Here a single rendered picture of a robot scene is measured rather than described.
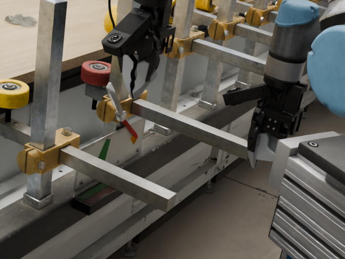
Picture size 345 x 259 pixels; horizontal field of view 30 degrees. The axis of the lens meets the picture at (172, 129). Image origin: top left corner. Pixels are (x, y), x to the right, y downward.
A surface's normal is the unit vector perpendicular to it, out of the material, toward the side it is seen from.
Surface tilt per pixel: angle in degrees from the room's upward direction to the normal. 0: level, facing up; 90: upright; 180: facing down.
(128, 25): 29
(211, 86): 90
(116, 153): 90
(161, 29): 0
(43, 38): 90
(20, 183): 0
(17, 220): 0
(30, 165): 90
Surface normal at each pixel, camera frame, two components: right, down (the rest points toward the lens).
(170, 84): -0.51, 0.29
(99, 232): 0.84, 0.34
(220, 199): 0.15, -0.89
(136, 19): -0.15, -0.65
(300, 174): -0.84, 0.11
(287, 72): -0.04, 0.42
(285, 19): -0.70, 0.15
